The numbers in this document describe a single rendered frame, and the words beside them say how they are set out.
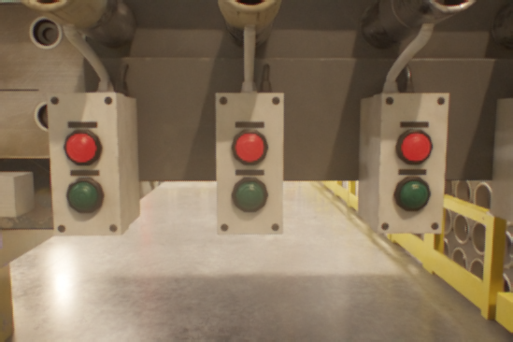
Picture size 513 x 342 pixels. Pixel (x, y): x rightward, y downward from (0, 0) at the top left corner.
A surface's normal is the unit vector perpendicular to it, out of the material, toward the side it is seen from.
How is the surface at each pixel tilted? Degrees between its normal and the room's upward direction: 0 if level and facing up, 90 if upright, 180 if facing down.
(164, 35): 90
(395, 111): 90
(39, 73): 90
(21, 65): 90
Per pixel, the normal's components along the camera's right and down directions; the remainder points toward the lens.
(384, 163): 0.03, 0.11
